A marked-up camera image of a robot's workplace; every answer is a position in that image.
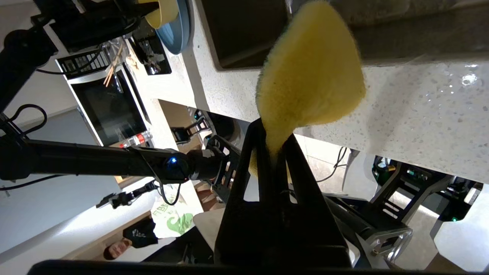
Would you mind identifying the yellow sponge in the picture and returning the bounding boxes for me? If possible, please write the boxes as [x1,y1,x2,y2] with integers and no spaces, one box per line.
[248,0,366,184]

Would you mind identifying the bottle with red cap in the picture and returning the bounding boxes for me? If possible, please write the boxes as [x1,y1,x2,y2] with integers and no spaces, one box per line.
[120,131,153,149]

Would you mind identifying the yellow bowl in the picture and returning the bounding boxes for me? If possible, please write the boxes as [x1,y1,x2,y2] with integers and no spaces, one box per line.
[138,0,180,29]

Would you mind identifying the dark sink basin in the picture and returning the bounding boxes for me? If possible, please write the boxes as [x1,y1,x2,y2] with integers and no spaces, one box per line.
[200,0,290,70]

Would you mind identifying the white bag with green print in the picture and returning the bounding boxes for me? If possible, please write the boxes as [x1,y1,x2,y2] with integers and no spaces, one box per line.
[151,183,194,238]

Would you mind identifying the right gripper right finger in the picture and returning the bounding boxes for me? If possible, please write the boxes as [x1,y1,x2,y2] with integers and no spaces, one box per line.
[282,134,351,266]

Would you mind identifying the black cable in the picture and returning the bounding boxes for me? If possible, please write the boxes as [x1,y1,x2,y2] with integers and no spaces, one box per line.
[315,146,349,184]
[152,180,183,207]
[3,104,48,135]

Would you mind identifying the black and silver metal frame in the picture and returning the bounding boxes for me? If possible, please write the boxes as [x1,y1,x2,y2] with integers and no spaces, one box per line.
[325,194,414,268]

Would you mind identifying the black dish rack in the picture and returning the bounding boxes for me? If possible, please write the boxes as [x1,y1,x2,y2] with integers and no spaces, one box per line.
[131,34,173,76]

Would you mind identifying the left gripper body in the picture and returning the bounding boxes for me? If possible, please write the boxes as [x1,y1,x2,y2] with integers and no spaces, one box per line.
[204,134,243,203]

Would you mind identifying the blue plate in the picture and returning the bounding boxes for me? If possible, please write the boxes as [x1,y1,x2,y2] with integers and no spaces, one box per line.
[156,0,192,55]

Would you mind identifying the silver microwave oven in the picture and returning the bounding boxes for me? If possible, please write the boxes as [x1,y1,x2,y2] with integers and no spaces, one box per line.
[56,49,154,148]

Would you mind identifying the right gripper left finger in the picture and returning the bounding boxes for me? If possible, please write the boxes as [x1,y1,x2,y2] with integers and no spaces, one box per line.
[215,118,282,266]

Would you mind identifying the person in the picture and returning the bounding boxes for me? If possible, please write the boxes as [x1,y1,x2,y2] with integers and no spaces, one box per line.
[103,217,159,261]

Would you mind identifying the black robot gear with lights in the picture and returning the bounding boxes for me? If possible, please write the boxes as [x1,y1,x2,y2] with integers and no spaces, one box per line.
[371,155,483,223]

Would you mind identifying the wooden chopsticks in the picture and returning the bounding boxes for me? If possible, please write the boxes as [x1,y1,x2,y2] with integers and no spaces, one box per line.
[104,46,125,87]

